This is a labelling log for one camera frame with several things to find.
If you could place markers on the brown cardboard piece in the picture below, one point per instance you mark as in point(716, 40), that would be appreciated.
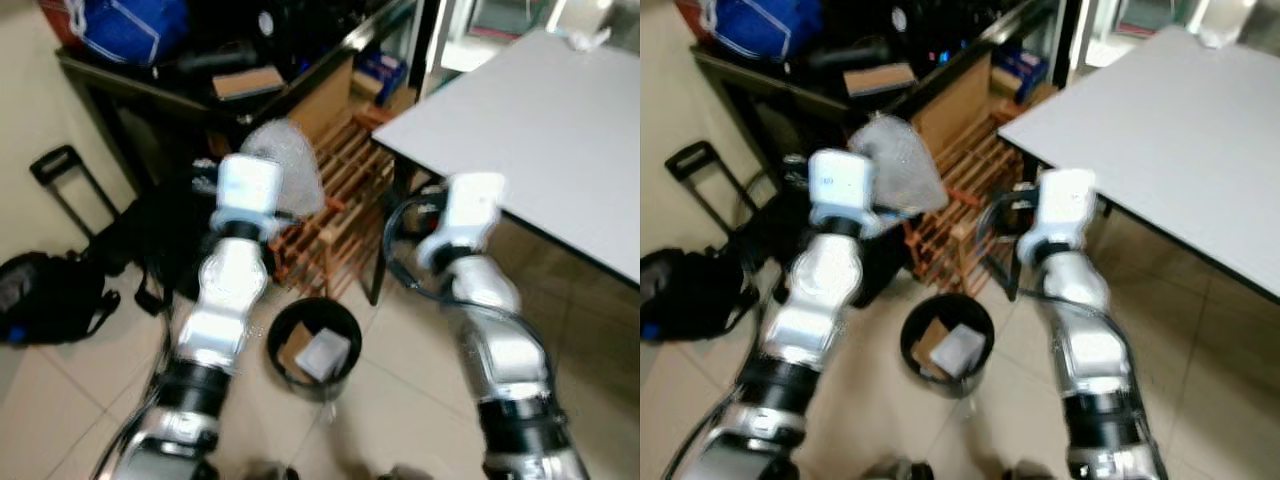
point(925, 345)
point(293, 350)

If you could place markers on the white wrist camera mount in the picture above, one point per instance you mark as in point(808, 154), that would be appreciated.
point(248, 185)
point(1065, 200)
point(470, 205)
point(840, 185)

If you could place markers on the crumpled white tissue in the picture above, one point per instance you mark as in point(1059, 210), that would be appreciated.
point(1218, 37)
point(585, 40)

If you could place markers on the orange wooden rack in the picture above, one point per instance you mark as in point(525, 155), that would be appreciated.
point(340, 170)
point(975, 165)

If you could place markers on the grey robot left foot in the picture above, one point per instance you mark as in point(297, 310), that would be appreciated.
point(903, 470)

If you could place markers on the large brown cardboard sheet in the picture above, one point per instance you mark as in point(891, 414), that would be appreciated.
point(955, 100)
point(325, 100)

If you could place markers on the small brown cardboard box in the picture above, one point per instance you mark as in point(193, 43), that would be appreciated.
point(880, 78)
point(248, 82)

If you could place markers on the blue printed box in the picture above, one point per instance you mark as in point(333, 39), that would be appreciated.
point(380, 72)
point(1018, 68)

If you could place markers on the grey robot right foot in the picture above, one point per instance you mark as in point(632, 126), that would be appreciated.
point(403, 473)

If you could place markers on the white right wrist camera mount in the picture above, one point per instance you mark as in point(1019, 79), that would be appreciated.
point(470, 205)
point(1065, 200)

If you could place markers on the white table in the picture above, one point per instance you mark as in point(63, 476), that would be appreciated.
point(1170, 130)
point(530, 130)

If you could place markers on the grey plastic bag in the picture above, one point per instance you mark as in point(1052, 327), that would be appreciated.
point(325, 355)
point(960, 350)

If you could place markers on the black shelf unit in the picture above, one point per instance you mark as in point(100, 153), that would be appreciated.
point(150, 90)
point(785, 85)

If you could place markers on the white glass door cabinet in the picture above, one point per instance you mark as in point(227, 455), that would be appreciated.
point(505, 15)
point(1145, 15)

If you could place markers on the black round rubbish bin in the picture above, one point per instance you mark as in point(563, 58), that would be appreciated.
point(335, 388)
point(970, 385)

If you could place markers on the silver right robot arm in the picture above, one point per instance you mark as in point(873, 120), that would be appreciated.
point(1090, 350)
point(500, 350)

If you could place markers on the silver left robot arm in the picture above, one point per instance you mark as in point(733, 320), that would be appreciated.
point(225, 290)
point(825, 290)

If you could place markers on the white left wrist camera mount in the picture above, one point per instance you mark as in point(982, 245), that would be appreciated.
point(840, 185)
point(248, 185)

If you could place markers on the black duffel bag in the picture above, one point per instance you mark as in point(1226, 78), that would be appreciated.
point(770, 235)
point(165, 235)

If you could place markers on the grey robot foot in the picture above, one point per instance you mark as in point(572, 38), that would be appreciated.
point(903, 470)
point(403, 473)

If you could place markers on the black backpack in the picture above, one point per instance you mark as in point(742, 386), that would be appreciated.
point(690, 295)
point(50, 295)

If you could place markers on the blue fabric bag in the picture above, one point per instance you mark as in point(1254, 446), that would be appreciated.
point(130, 30)
point(765, 28)

